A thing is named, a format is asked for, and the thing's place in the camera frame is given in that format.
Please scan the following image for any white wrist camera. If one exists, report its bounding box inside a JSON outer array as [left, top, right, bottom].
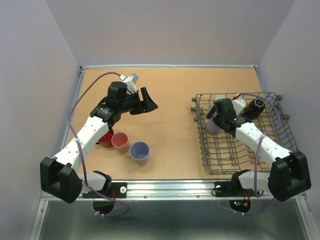
[[119, 73, 139, 93], [231, 94, 247, 116]]

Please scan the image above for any green plastic cup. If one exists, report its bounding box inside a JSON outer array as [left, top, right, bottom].
[[206, 94, 226, 119]]

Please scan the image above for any red mug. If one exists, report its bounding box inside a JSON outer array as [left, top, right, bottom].
[[97, 129, 114, 148]]

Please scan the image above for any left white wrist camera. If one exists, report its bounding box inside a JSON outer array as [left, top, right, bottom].
[[119, 73, 139, 93]]

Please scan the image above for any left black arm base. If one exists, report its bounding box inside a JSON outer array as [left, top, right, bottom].
[[81, 181, 128, 199]]

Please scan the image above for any pink cup near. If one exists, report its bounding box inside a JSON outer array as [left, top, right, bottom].
[[111, 132, 130, 154]]

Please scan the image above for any aluminium front rail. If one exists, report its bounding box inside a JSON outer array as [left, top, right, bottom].
[[41, 178, 306, 202]]

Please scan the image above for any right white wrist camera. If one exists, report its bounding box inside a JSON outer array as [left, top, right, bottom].
[[231, 94, 247, 116]]

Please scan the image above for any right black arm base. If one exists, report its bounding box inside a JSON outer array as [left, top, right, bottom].
[[211, 181, 240, 198]]

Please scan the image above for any purple cup small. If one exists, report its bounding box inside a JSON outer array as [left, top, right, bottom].
[[205, 113, 221, 134]]

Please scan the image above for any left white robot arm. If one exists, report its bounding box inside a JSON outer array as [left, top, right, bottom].
[[40, 81, 158, 204]]

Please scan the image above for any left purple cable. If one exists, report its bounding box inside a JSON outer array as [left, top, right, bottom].
[[67, 71, 130, 218]]

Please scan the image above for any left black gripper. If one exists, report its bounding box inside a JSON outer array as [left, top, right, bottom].
[[119, 87, 158, 115]]

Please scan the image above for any black white-lined mug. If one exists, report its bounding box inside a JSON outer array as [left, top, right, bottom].
[[243, 98, 265, 120]]

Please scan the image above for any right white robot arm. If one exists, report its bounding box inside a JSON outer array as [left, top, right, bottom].
[[213, 98, 312, 202]]

